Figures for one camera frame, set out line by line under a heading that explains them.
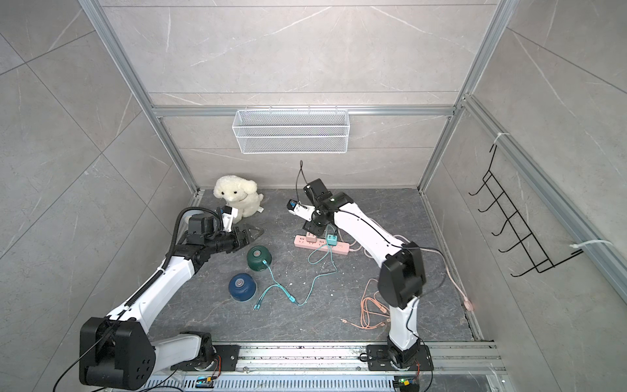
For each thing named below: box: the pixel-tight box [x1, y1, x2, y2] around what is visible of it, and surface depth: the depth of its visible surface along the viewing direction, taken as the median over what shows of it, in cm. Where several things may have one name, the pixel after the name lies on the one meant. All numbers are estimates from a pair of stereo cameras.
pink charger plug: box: [305, 231, 317, 244], surface depth 97 cm
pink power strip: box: [293, 235, 351, 256], surface depth 99 cm
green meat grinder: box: [246, 245, 273, 272], surface depth 87 cm
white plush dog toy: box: [213, 174, 265, 224], surface depth 97 cm
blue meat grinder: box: [228, 272, 258, 303], surface depth 80 cm
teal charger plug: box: [326, 234, 338, 246], surface depth 96 cm
